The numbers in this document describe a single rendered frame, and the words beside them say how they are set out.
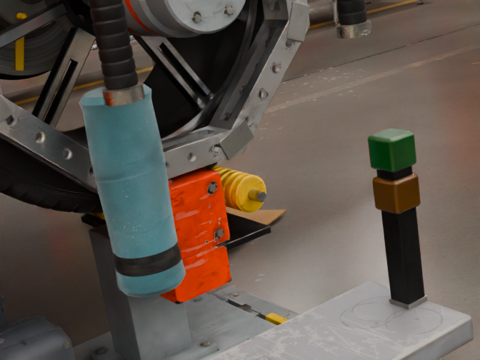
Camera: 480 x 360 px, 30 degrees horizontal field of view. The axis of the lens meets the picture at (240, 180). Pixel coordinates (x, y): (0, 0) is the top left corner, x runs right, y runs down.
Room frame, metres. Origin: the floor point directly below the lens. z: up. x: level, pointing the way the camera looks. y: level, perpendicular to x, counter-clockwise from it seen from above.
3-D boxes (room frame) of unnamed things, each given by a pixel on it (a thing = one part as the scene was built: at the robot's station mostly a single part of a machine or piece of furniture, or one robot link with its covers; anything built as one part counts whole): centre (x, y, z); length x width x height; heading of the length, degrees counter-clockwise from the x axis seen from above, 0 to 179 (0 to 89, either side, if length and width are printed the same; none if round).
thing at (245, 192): (1.39, 0.05, 0.51); 0.29 x 0.06 x 0.06; 34
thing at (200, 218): (1.27, 0.12, 0.48); 0.16 x 0.12 x 0.17; 34
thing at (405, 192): (0.97, -0.18, 0.59); 0.04 x 0.04 x 0.04; 34
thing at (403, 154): (0.97, -0.18, 0.64); 0.04 x 0.04 x 0.04; 34
